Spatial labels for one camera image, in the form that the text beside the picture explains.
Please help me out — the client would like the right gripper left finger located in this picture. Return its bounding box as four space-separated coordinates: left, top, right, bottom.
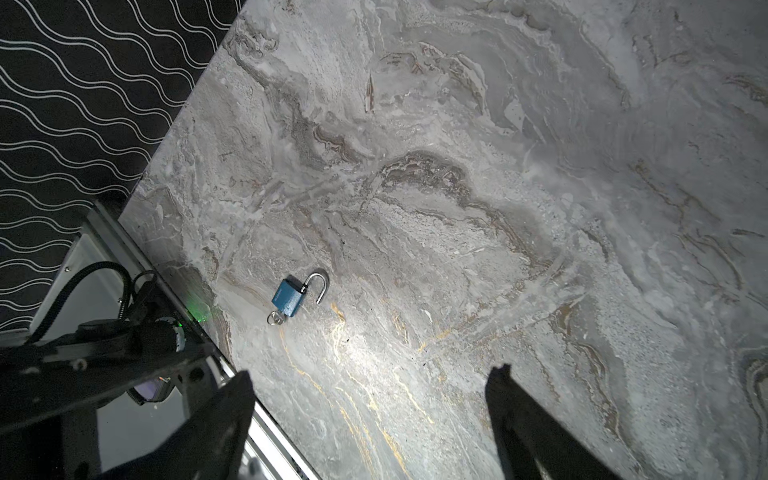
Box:
101 371 256 479

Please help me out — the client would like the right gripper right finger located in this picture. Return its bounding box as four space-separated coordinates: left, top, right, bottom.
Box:
485 364 618 479

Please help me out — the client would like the silver key with ring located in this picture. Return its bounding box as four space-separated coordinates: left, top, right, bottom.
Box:
267 310 287 326

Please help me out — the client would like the blue padlock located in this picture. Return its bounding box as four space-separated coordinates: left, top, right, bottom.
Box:
271 269 330 323

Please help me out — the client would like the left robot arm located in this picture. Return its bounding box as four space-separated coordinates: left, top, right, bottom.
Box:
1 261 212 479

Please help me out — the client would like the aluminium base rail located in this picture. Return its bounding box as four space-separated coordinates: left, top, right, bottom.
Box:
1 204 316 479

